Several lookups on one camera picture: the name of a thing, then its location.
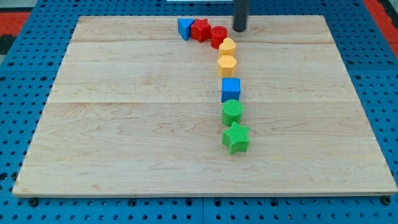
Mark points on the blue triangle block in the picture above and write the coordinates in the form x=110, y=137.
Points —
x=184, y=27

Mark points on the green star block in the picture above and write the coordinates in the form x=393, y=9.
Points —
x=236, y=138

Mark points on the red star block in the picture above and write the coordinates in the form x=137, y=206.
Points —
x=201, y=30

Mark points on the yellow heart block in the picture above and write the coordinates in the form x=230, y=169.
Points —
x=227, y=47

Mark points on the green cylinder block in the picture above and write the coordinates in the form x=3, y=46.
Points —
x=232, y=112

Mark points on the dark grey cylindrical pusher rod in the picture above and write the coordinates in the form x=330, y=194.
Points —
x=240, y=16

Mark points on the red cylinder block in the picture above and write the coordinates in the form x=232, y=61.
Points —
x=218, y=34

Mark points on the light wooden board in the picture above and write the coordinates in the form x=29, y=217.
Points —
x=135, y=111

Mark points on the blue cube block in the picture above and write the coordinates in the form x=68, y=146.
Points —
x=230, y=89

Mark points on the yellow hexagon block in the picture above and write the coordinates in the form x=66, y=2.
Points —
x=227, y=66

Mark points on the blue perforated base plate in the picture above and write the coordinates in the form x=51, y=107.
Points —
x=30, y=67

